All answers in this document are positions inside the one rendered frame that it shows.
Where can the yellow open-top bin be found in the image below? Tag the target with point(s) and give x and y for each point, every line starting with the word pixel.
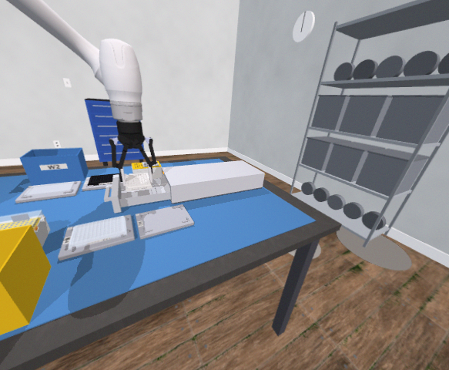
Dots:
pixel 23 272

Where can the blue open-top bin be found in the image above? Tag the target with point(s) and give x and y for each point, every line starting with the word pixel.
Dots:
pixel 55 165

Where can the blue bench mat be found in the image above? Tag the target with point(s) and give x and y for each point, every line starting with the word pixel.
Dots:
pixel 222 225

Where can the black multi-well plate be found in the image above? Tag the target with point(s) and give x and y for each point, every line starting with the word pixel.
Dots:
pixel 102 179

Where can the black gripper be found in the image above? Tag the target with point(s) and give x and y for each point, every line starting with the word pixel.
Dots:
pixel 132 137

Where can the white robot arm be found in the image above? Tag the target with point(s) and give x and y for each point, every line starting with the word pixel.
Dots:
pixel 117 60

